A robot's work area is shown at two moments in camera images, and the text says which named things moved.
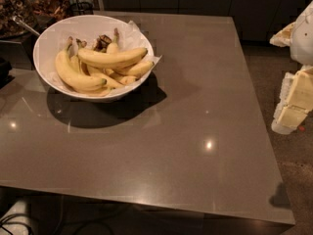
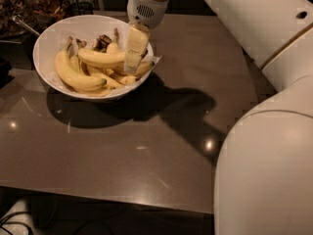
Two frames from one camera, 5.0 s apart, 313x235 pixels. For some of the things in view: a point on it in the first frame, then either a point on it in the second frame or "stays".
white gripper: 303,38 -> 146,13
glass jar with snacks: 34,5 stays
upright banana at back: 112,47 stays
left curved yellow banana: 67,70 stays
